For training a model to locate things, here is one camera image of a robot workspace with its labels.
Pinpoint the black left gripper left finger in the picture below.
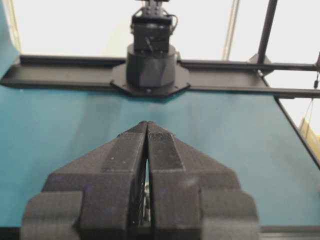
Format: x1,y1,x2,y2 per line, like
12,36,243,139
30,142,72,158
20,121,147,240

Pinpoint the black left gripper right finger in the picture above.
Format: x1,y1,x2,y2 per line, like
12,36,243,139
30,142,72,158
147,122,259,240

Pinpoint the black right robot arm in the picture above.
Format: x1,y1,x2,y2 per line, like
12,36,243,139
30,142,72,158
126,0,178,89

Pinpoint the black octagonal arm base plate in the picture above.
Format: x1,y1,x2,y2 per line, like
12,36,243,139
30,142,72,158
110,64,191,98

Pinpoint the black aluminium frame rail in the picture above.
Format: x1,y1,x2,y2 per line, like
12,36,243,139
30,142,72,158
0,55,320,99

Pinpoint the black vertical frame post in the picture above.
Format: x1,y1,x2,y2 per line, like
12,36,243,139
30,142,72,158
248,0,278,65

